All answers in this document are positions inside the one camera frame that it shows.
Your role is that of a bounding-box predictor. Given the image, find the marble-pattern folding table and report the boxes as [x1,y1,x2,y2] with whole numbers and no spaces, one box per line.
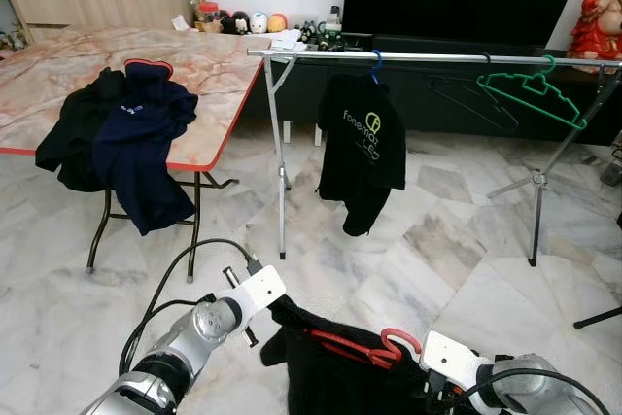
[0,26,268,275]

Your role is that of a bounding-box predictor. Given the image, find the black TV console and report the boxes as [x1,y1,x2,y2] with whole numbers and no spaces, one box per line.
[238,41,622,146]

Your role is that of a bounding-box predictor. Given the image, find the clear bottle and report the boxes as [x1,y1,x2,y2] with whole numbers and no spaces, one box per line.
[326,5,343,37]

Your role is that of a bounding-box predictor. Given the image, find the black shirt with green logo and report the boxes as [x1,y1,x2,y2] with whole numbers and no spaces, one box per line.
[317,73,407,238]

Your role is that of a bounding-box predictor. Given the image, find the red-lidded jar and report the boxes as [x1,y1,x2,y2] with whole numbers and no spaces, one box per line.
[196,2,221,32]

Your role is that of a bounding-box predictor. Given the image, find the black shirt with lime print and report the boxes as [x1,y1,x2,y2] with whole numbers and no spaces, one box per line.
[260,295,458,415]

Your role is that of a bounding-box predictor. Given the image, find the green hanger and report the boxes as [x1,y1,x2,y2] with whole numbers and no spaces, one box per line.
[476,53,589,131]

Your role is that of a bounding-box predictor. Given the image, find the light wooden cabinet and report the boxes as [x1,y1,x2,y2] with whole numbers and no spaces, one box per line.
[2,0,193,42]

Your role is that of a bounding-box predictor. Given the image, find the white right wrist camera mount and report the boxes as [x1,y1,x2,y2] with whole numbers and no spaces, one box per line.
[421,330,492,392]

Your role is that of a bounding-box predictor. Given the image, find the red hanger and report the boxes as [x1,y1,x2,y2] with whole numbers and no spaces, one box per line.
[309,328,424,369]

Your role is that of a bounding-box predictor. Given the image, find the red laughing Buddha statue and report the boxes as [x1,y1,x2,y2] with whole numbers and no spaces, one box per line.
[567,0,622,61]

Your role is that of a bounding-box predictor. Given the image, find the white paper stack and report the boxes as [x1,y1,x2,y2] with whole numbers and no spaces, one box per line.
[260,29,307,52]

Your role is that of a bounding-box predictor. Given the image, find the plain black shirt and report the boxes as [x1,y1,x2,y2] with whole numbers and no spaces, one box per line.
[35,67,127,192]

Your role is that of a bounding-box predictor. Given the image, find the silver clothes rack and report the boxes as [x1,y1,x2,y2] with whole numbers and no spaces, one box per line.
[246,46,622,268]

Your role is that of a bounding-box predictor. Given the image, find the blue hanger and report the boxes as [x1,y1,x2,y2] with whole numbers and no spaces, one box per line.
[368,50,384,86]

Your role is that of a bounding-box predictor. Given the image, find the navy shirt with red collar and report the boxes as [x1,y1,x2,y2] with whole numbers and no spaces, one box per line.
[92,58,200,237]

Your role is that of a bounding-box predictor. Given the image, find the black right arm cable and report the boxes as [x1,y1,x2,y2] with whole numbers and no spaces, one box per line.
[457,368,608,415]

